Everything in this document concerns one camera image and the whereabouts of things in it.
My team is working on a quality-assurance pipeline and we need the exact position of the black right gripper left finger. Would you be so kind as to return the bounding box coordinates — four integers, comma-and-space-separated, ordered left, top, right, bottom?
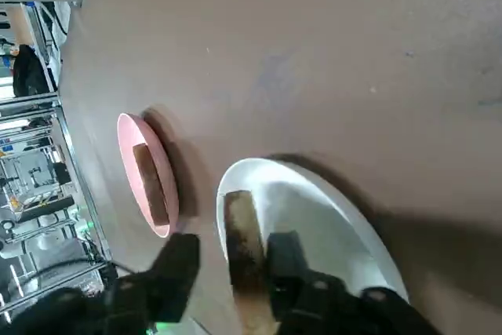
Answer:
23, 233, 202, 335

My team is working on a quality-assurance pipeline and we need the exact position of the aluminium frame structure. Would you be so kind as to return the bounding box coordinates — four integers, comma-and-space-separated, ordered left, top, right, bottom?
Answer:
0, 93, 118, 312

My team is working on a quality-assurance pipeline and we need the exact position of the brown bread slice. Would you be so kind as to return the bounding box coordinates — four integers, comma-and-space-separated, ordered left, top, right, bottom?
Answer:
132, 143, 170, 223
223, 189, 282, 335

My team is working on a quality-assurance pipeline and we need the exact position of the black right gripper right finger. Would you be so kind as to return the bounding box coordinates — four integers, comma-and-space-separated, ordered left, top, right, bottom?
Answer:
267, 230, 444, 335

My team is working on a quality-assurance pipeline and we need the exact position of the white round plate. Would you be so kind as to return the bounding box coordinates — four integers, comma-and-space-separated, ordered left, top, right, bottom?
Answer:
215, 157, 411, 307

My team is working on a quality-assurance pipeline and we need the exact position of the pink round plate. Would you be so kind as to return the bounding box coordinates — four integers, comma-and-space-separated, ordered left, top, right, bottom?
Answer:
116, 112, 180, 239

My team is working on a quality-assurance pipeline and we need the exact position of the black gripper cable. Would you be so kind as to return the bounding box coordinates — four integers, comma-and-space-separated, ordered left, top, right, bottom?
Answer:
21, 254, 133, 275

